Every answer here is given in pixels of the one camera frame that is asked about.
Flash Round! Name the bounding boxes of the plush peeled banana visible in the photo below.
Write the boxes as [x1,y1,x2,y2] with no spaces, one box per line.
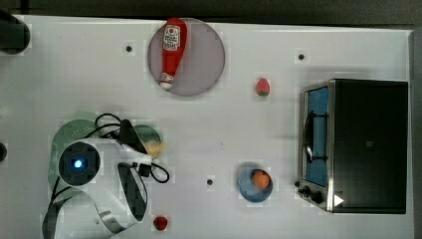
[145,141,166,159]

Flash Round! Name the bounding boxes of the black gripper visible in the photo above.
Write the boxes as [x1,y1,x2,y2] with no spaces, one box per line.
[118,119,147,154]

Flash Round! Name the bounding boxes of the blue bowl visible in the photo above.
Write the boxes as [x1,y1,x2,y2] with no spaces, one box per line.
[238,167,273,203]

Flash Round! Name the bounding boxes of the pink plush strawberry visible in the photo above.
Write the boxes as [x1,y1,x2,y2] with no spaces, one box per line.
[255,78,271,97]

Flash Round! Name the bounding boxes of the black round container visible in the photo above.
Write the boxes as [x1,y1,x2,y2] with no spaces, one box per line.
[0,10,31,55]

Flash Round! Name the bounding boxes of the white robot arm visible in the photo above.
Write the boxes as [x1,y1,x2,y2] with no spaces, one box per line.
[42,119,152,239]

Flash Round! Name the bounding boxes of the orange plush ball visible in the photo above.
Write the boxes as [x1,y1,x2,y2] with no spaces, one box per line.
[252,170,270,190]

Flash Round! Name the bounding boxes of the green perforated colander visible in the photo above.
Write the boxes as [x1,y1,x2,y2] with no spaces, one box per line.
[48,112,96,189]

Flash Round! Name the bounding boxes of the dark red plush strawberry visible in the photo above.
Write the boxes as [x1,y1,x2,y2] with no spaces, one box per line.
[153,216,168,231]

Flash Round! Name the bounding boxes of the black toaster oven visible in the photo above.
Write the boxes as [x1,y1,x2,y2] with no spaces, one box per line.
[295,79,409,214]

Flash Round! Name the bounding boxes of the grey round plate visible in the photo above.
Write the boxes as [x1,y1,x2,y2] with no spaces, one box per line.
[168,18,225,97]

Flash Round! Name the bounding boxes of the plush red ketchup bottle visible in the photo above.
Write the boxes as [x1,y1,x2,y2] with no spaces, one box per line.
[159,18,188,91]

